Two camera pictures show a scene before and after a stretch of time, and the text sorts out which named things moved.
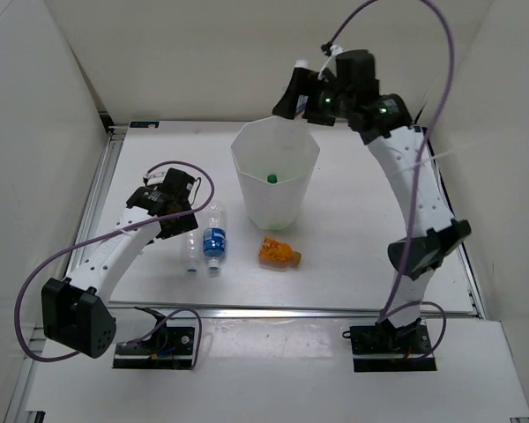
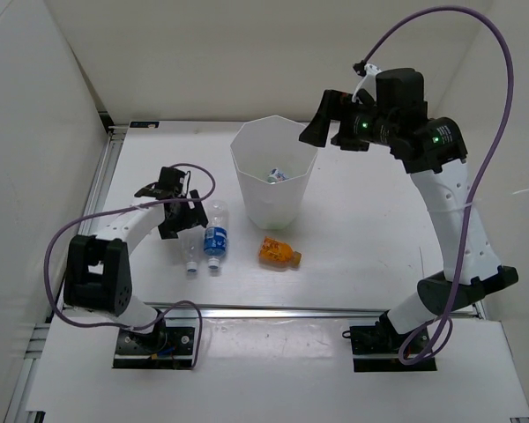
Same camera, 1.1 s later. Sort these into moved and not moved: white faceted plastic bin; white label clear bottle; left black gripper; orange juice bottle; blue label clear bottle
Moved: white label clear bottle
Not moved: left black gripper; white faceted plastic bin; orange juice bottle; blue label clear bottle
